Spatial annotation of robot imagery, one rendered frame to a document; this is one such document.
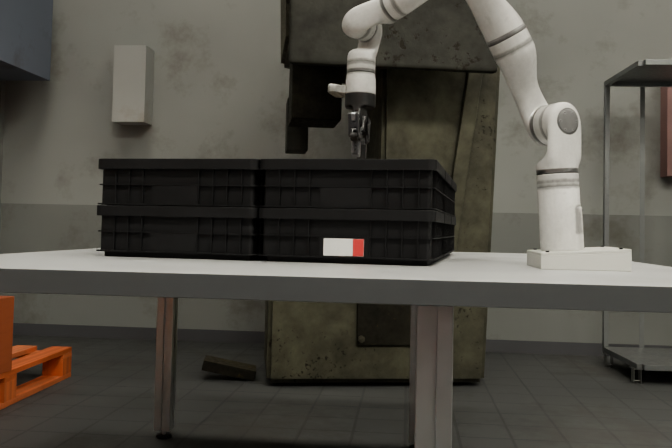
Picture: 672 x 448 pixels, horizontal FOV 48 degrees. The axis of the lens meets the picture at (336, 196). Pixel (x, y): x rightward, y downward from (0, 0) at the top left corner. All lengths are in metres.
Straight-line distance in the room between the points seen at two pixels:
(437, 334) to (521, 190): 3.81
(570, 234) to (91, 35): 4.35
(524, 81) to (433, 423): 0.82
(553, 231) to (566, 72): 3.50
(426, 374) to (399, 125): 2.61
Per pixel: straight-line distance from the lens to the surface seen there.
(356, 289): 1.19
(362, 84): 1.82
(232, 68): 5.21
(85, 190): 5.43
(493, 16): 1.71
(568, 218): 1.72
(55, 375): 4.03
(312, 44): 3.45
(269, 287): 1.21
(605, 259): 1.68
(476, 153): 3.85
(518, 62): 1.72
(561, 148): 1.73
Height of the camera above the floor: 0.78
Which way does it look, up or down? 2 degrees up
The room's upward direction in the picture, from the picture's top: 1 degrees clockwise
